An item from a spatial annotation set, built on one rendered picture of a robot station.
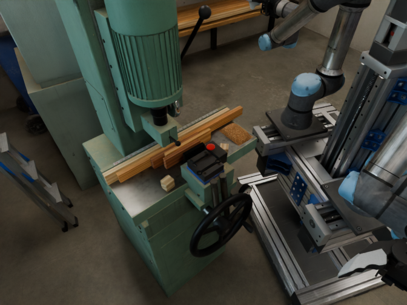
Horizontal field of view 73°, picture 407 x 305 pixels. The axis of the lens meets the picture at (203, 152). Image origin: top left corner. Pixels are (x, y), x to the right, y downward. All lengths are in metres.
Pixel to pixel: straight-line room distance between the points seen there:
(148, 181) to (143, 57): 0.46
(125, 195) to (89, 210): 1.18
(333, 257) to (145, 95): 1.33
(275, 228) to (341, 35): 1.05
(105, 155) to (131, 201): 0.38
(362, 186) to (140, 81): 0.64
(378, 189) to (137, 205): 0.71
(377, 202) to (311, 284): 0.95
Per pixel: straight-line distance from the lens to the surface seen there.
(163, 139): 0.97
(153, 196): 0.99
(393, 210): 0.78
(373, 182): 0.78
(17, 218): 2.39
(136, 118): 1.04
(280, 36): 1.36
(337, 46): 1.33
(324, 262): 1.72
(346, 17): 1.29
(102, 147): 1.36
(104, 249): 1.98
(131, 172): 1.05
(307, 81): 1.32
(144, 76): 0.80
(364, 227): 1.14
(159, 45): 0.76
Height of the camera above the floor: 1.70
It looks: 46 degrees down
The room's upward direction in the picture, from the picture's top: 1 degrees counter-clockwise
